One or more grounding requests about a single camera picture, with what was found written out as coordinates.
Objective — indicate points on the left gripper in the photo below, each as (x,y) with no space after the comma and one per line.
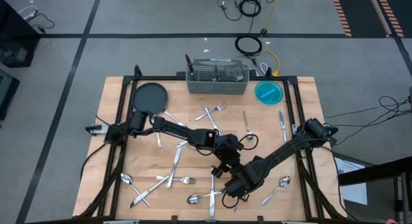
(231,158)

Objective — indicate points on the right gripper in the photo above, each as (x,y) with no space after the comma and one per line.
(239,185)

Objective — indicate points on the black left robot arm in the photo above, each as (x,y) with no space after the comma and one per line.
(180,130)

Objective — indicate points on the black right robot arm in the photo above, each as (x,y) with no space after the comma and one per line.
(280,153)

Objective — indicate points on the grey plastic cutlery basket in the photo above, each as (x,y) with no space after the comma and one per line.
(219,87)

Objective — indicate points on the teal translucent plate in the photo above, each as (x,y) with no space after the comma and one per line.
(268,93)

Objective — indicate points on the dark grey plate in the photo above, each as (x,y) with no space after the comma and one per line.
(149,98)

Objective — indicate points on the white paper sheet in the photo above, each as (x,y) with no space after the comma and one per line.
(354,188)

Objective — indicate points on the black workbench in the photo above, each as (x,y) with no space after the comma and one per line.
(373,172)

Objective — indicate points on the black desk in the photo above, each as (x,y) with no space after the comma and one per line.
(16,40)

